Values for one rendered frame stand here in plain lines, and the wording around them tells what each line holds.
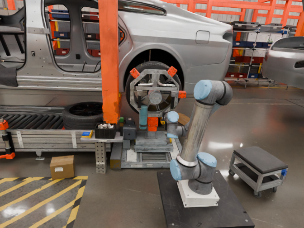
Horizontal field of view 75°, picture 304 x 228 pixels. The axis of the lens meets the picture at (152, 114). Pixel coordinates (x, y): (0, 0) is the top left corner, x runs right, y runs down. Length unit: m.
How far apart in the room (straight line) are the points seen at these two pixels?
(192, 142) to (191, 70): 1.52
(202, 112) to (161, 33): 1.56
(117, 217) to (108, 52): 1.51
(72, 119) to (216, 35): 2.02
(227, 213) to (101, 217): 1.02
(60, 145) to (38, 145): 0.25
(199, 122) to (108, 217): 1.17
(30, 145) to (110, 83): 1.24
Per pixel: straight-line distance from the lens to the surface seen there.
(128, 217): 1.93
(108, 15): 2.06
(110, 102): 2.16
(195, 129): 1.26
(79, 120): 2.52
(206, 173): 1.54
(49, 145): 2.66
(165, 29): 2.58
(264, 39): 8.27
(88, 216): 1.98
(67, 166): 2.32
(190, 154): 1.37
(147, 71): 2.16
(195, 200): 1.61
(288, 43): 5.44
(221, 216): 1.66
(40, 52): 2.84
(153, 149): 2.55
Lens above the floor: 1.46
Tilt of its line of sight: 21 degrees down
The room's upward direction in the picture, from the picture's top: 3 degrees clockwise
